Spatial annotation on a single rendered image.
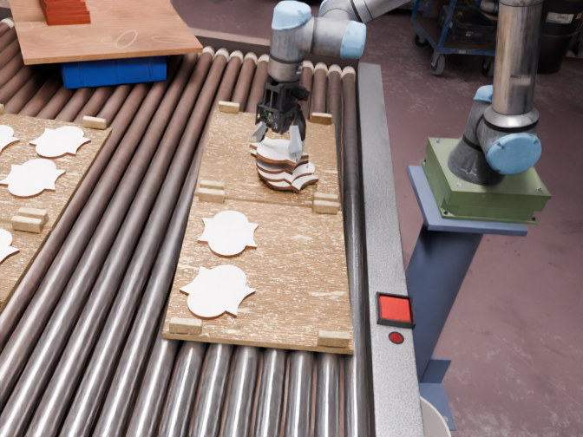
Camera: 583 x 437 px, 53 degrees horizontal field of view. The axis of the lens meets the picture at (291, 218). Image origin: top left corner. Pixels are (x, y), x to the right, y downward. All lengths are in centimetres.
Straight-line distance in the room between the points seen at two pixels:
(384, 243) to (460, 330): 123
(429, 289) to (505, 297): 102
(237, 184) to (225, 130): 25
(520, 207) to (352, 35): 67
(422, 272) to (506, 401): 79
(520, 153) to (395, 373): 58
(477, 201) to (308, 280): 56
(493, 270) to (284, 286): 182
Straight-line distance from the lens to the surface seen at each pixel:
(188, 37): 191
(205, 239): 125
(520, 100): 136
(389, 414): 107
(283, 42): 125
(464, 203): 156
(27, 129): 165
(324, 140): 165
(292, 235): 130
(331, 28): 125
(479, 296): 273
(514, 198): 160
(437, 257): 172
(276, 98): 131
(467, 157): 157
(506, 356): 254
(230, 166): 149
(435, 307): 185
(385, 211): 146
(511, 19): 129
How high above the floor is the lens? 178
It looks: 39 degrees down
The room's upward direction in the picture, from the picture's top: 9 degrees clockwise
